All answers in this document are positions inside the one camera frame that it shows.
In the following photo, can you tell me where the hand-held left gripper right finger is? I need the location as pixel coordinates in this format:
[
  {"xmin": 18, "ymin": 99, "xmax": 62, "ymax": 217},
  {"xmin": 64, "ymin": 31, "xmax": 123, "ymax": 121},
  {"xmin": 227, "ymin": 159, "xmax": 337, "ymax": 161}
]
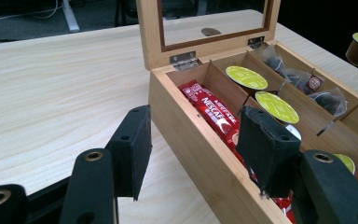
[{"xmin": 236, "ymin": 105, "xmax": 302, "ymax": 198}]

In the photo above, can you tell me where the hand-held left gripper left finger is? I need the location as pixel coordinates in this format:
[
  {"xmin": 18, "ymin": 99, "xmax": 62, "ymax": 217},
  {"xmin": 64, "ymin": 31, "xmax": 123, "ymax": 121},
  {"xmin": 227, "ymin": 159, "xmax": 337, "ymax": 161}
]
[{"xmin": 105, "ymin": 105, "xmax": 153, "ymax": 201}]

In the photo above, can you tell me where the red coffee stick packet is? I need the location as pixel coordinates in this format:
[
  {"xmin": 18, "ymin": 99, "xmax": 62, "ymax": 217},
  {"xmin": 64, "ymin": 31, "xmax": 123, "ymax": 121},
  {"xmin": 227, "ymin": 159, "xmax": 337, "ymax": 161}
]
[
  {"xmin": 195, "ymin": 95, "xmax": 296, "ymax": 224},
  {"xmin": 179, "ymin": 79, "xmax": 215, "ymax": 106}
]

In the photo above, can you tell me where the bamboo box with window lid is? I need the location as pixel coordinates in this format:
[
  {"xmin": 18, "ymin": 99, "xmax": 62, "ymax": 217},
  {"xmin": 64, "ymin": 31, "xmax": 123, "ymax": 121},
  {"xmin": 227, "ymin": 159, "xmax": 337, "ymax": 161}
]
[{"xmin": 135, "ymin": 0, "xmax": 358, "ymax": 224}]

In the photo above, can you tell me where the silver-lid coffee capsule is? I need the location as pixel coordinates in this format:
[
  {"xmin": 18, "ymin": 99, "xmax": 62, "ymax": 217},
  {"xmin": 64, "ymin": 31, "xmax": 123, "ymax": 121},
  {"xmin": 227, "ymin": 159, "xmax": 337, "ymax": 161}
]
[{"xmin": 285, "ymin": 123, "xmax": 303, "ymax": 141}]

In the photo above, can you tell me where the clear pyramid tea bag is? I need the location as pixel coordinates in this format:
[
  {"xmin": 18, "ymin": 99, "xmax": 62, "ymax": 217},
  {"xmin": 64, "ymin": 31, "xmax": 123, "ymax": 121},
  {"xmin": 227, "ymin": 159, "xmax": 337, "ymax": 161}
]
[
  {"xmin": 260, "ymin": 45, "xmax": 288, "ymax": 78},
  {"xmin": 309, "ymin": 88, "xmax": 349, "ymax": 119}
]

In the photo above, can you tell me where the tea bag with red label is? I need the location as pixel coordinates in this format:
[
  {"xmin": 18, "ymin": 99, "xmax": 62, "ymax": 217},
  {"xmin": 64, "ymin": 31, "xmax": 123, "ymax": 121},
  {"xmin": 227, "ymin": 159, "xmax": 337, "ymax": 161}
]
[{"xmin": 283, "ymin": 68, "xmax": 324, "ymax": 96}]

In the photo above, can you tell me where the round brown table grommet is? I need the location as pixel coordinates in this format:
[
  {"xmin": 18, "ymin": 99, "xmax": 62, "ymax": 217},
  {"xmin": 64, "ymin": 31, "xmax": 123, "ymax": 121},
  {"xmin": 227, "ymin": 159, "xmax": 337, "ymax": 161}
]
[{"xmin": 200, "ymin": 27, "xmax": 222, "ymax": 37}]

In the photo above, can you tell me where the white metal stand leg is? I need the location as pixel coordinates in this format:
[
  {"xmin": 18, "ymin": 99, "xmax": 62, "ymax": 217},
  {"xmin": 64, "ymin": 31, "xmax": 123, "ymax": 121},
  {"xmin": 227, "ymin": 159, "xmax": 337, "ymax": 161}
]
[{"xmin": 62, "ymin": 0, "xmax": 81, "ymax": 34}]

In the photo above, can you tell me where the white cable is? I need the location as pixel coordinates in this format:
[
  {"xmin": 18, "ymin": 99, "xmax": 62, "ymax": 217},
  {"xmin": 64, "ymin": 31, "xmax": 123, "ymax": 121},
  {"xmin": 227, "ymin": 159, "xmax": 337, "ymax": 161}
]
[{"xmin": 0, "ymin": 0, "xmax": 60, "ymax": 26}]

